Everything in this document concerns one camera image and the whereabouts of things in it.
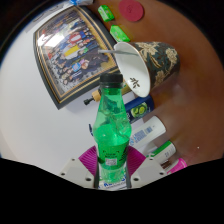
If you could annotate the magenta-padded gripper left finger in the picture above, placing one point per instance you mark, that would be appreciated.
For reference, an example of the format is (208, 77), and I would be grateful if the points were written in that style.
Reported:
(88, 160)

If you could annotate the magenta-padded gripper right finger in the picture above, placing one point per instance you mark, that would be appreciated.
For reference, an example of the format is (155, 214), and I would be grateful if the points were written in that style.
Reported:
(135, 160)

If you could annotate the green plastic drink bottle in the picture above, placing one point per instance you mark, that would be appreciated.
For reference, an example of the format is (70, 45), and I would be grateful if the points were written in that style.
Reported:
(111, 133)

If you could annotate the white bottle blue cap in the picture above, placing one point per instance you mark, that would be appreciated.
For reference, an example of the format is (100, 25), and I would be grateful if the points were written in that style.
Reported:
(148, 130)

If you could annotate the dark blue pump bottle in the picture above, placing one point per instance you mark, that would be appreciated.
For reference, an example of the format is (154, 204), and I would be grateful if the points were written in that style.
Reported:
(138, 110)

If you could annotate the floral patterned paper cup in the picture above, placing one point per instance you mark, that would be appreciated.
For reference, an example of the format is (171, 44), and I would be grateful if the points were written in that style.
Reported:
(160, 63)

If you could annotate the framed group photo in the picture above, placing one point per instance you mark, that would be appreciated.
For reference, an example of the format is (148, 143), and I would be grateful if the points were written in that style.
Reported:
(70, 56)

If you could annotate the metal spoon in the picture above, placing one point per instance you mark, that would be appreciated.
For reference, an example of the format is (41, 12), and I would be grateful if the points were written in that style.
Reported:
(113, 52)

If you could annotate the flat round red coaster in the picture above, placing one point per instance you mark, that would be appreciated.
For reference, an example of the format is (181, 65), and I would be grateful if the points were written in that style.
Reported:
(131, 10)

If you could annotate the blue tissue pack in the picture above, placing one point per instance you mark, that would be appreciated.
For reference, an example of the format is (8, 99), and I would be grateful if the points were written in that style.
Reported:
(81, 2)

